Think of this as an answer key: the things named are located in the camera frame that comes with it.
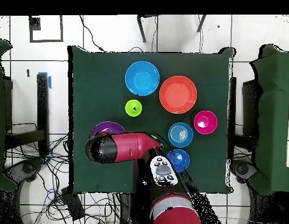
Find black floor cable with plug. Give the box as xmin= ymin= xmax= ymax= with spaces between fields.
xmin=79 ymin=15 xmax=106 ymax=53

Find purple plastic bowl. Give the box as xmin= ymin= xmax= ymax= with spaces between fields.
xmin=89 ymin=120 xmax=127 ymax=139

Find black power strip box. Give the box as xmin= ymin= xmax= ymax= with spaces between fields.
xmin=61 ymin=186 xmax=86 ymax=221

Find green plastic cup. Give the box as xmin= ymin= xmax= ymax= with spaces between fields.
xmin=124 ymin=99 xmax=143 ymax=117

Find dark green table cloth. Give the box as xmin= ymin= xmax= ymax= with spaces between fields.
xmin=67 ymin=45 xmax=236 ymax=195

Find ribbed light blue bowl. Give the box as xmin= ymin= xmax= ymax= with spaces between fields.
xmin=168 ymin=122 xmax=194 ymax=148

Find black stand post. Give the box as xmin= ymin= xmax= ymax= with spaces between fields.
xmin=36 ymin=73 xmax=50 ymax=156

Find dark blue bowl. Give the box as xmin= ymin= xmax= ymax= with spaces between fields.
xmin=166 ymin=149 xmax=190 ymax=173

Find small ribbed green bowl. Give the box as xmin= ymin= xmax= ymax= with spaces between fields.
xmin=150 ymin=134 xmax=165 ymax=149

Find orange plastic bowl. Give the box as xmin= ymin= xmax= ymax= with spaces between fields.
xmin=159 ymin=75 xmax=198 ymax=114

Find black metal chair legs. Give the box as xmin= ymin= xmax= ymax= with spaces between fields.
xmin=136 ymin=14 xmax=207 ymax=43

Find large light blue bowl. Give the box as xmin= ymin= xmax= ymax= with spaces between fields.
xmin=124 ymin=61 xmax=161 ymax=97

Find pink plastic bowl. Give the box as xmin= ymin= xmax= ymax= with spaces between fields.
xmin=193 ymin=110 xmax=218 ymax=135

